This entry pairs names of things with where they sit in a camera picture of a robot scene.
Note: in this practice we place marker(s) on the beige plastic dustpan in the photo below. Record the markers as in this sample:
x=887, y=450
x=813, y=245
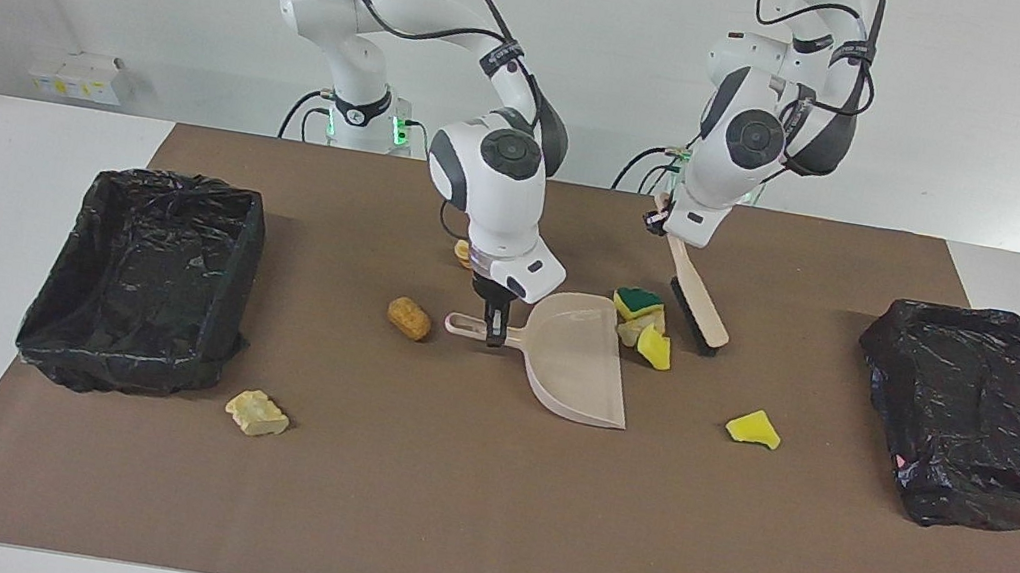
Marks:
x=575, y=357

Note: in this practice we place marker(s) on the black bag bin, pink patch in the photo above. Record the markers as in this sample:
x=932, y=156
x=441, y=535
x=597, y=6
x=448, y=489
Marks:
x=986, y=418

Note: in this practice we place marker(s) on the small yellow sponge piece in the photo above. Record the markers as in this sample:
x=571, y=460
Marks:
x=753, y=430

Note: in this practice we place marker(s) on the brown cork-like foam lump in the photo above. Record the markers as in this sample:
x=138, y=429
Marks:
x=409, y=318

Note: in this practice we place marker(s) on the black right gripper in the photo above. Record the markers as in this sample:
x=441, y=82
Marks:
x=500, y=300

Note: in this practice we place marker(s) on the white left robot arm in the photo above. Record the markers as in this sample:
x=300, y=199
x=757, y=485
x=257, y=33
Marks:
x=744, y=140

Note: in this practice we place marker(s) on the pale beige foam chunk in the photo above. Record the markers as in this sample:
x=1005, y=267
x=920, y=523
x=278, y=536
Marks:
x=629, y=333

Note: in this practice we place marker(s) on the brown table mat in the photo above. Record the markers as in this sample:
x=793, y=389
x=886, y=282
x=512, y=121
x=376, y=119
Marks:
x=474, y=524

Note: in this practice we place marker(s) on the white wall box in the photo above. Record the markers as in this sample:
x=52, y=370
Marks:
x=81, y=76

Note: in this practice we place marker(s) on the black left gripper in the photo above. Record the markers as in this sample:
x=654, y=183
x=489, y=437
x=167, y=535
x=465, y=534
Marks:
x=658, y=220

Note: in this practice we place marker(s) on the pale yellow foam lump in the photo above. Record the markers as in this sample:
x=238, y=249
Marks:
x=463, y=254

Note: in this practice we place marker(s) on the tan crinkled foam scrap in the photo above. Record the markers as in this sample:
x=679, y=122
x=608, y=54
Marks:
x=257, y=412

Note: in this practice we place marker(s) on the green and yellow sponge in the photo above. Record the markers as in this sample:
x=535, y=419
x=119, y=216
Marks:
x=637, y=303

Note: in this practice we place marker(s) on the beige hand brush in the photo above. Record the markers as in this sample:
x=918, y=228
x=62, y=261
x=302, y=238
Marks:
x=695, y=299

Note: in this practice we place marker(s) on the notched yellow sponge piece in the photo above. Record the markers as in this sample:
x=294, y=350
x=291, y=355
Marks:
x=655, y=351

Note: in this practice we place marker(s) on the black bag lined bin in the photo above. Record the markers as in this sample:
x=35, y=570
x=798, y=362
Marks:
x=135, y=291

